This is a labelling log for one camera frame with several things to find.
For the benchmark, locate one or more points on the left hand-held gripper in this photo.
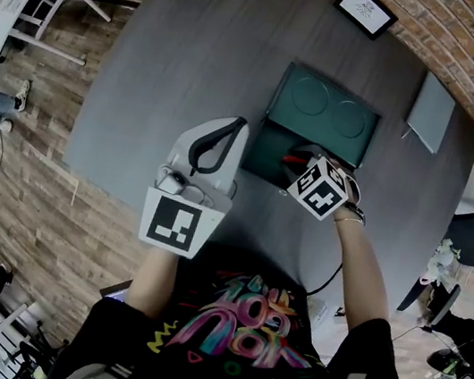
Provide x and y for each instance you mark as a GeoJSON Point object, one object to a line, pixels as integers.
{"type": "Point", "coordinates": [197, 195]}

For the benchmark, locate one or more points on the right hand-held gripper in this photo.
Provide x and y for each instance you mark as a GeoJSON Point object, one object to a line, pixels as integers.
{"type": "Point", "coordinates": [319, 187]}

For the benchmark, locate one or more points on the red and black utility knife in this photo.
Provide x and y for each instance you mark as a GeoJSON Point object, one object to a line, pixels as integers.
{"type": "Point", "coordinates": [293, 159]}

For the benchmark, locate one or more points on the dark green box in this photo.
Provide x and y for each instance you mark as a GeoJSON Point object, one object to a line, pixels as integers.
{"type": "Point", "coordinates": [324, 108]}

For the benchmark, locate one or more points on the person's right forearm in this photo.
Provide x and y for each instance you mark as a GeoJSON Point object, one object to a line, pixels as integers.
{"type": "Point", "coordinates": [361, 269]}

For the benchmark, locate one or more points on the person's left forearm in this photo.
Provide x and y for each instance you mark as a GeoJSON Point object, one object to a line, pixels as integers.
{"type": "Point", "coordinates": [155, 274]}

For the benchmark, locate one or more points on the grey notebook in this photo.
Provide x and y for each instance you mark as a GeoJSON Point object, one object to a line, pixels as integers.
{"type": "Point", "coordinates": [430, 111]}

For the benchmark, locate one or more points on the black printed t-shirt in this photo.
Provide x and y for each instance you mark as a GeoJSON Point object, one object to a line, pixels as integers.
{"type": "Point", "coordinates": [237, 343]}

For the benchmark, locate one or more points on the black framed white picture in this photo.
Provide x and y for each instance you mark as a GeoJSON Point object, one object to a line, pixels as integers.
{"type": "Point", "coordinates": [365, 8]}

